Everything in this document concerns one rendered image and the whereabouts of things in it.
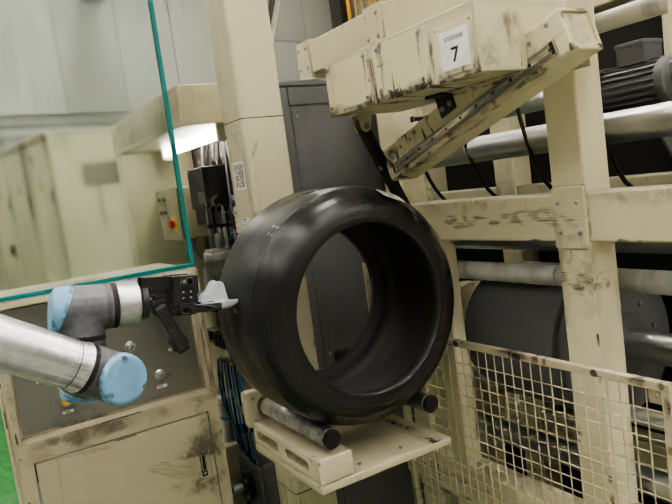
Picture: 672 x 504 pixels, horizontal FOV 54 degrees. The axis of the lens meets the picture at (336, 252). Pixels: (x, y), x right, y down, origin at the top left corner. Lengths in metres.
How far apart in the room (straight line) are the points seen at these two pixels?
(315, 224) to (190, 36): 11.22
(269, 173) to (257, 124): 0.13
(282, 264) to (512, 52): 0.65
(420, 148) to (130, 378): 0.96
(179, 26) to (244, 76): 10.71
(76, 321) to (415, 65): 0.90
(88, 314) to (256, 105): 0.76
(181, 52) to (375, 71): 10.77
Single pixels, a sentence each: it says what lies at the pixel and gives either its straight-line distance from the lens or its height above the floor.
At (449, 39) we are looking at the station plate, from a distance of 1.48.
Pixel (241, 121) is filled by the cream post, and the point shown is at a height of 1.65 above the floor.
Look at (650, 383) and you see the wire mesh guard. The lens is 1.45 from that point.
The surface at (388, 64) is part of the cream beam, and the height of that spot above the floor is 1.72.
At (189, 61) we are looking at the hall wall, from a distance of 12.42.
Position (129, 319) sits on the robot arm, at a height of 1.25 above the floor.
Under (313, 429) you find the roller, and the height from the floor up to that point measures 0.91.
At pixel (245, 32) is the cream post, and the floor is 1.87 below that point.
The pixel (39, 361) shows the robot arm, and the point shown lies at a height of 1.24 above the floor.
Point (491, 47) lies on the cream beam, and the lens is 1.44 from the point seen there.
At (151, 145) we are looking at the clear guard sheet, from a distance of 1.98.
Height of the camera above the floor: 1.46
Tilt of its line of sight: 6 degrees down
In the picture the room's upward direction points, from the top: 8 degrees counter-clockwise
